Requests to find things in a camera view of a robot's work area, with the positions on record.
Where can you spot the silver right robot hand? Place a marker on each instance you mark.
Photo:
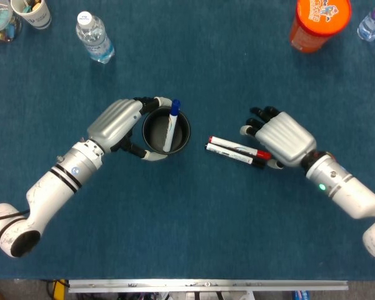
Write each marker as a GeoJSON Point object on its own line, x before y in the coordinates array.
{"type": "Point", "coordinates": [284, 137]}

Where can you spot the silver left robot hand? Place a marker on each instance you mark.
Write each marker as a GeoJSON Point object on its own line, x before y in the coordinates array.
{"type": "Point", "coordinates": [112, 122]}

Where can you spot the black cylindrical cup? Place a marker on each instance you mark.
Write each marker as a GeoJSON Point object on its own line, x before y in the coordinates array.
{"type": "Point", "coordinates": [154, 128]}

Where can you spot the red cap whiteboard marker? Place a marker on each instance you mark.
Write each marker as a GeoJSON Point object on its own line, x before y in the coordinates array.
{"type": "Point", "coordinates": [231, 144]}

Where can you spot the blue cap whiteboard marker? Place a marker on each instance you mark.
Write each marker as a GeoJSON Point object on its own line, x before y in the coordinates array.
{"type": "Point", "coordinates": [172, 125]}

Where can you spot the black cap whiteboard marker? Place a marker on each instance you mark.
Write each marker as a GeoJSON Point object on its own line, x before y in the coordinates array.
{"type": "Point", "coordinates": [225, 152]}

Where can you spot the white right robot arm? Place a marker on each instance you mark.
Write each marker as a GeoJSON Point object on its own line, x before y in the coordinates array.
{"type": "Point", "coordinates": [347, 193]}

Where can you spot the white cap water bottle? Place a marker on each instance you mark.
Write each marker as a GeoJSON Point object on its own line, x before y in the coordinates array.
{"type": "Point", "coordinates": [95, 37]}

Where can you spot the blue felt table cover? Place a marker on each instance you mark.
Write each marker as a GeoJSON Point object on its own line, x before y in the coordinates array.
{"type": "Point", "coordinates": [187, 218]}

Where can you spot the orange lidded canister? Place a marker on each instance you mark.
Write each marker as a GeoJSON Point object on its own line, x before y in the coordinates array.
{"type": "Point", "coordinates": [318, 18]}

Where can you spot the white paper cup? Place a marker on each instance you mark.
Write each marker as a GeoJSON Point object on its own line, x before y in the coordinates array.
{"type": "Point", "coordinates": [39, 18]}

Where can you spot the purple label clear bottle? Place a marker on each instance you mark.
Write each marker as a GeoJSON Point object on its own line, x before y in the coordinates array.
{"type": "Point", "coordinates": [370, 25]}

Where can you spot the clear jar of clips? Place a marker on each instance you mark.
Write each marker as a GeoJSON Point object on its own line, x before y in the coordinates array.
{"type": "Point", "coordinates": [0, 28]}

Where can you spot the blue box under table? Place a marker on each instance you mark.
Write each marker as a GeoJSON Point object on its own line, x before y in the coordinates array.
{"type": "Point", "coordinates": [300, 295]}

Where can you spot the yellow object under table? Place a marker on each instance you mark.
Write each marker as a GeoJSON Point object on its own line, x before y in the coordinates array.
{"type": "Point", "coordinates": [61, 289]}

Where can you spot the aluminium table edge rail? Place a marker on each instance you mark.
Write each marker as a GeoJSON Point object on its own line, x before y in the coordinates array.
{"type": "Point", "coordinates": [206, 286]}

